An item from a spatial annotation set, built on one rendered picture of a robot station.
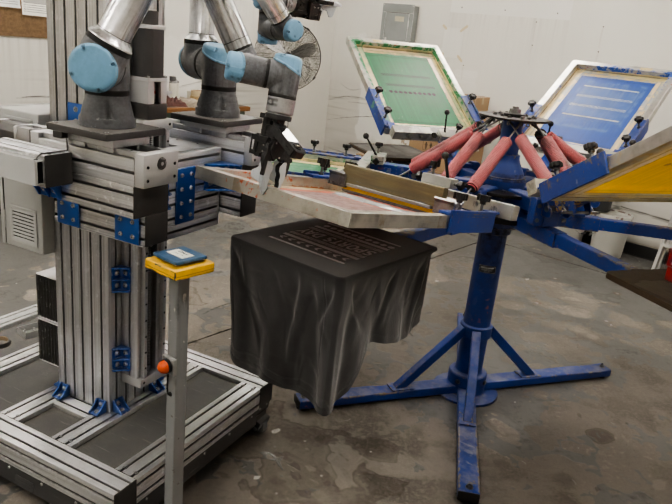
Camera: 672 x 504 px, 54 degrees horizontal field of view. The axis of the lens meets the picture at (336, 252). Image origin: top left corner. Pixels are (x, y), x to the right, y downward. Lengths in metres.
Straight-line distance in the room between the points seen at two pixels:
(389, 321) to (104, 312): 0.95
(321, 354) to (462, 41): 5.27
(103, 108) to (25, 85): 3.72
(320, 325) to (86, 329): 0.92
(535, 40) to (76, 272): 5.00
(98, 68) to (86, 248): 0.76
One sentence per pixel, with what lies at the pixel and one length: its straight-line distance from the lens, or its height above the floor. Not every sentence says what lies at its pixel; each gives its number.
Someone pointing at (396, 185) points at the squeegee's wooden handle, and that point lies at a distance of 2.20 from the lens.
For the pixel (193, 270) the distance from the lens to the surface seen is 1.74.
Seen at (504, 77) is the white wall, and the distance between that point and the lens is 6.60.
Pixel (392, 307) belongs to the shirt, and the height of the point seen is 0.79.
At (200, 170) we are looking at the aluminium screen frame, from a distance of 1.96.
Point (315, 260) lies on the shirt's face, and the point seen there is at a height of 0.95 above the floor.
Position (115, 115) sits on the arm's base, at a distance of 1.89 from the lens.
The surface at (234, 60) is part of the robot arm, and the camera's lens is 1.75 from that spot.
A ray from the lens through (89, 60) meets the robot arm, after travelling 1.74.
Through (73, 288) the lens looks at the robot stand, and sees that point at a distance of 2.41.
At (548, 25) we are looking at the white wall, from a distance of 6.46.
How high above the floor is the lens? 1.56
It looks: 18 degrees down
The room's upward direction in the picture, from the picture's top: 6 degrees clockwise
